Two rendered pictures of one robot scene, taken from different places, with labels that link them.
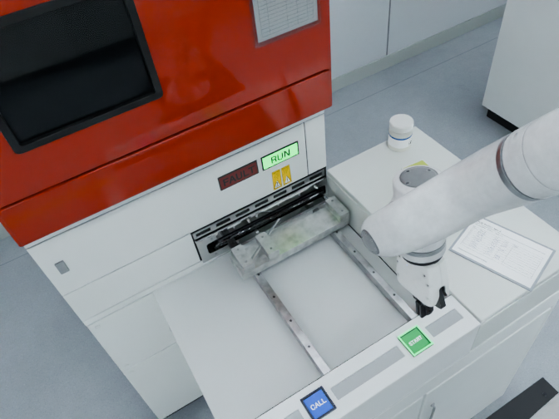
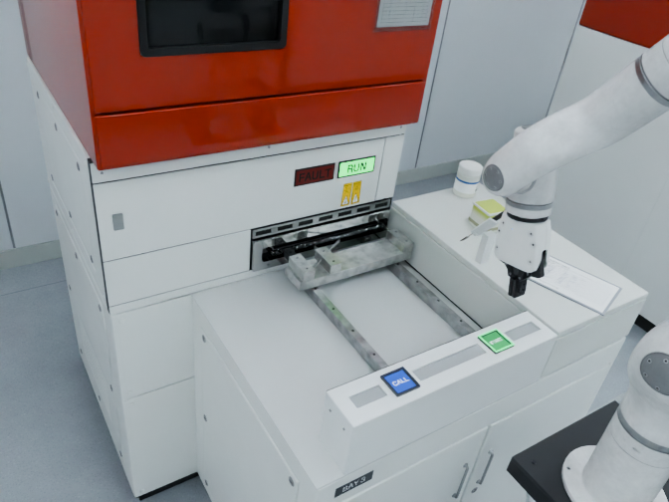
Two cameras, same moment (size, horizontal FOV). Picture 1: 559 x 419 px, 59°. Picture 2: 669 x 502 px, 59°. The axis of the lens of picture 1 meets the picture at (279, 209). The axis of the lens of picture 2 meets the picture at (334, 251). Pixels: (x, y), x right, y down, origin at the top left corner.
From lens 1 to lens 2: 52 cm
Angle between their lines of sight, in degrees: 16
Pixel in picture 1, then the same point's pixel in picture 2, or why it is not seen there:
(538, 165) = not seen: outside the picture
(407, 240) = (539, 160)
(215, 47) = (341, 17)
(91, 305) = (126, 287)
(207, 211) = (274, 207)
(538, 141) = not seen: outside the picture
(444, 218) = (576, 137)
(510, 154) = (650, 57)
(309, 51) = (414, 55)
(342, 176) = (408, 208)
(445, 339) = (525, 344)
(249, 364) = (306, 368)
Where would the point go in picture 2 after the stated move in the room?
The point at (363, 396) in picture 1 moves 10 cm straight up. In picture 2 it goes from (447, 380) to (459, 343)
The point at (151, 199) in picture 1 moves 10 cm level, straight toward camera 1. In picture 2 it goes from (229, 170) to (244, 190)
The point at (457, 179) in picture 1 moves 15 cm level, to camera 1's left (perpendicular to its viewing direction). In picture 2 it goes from (591, 102) to (501, 96)
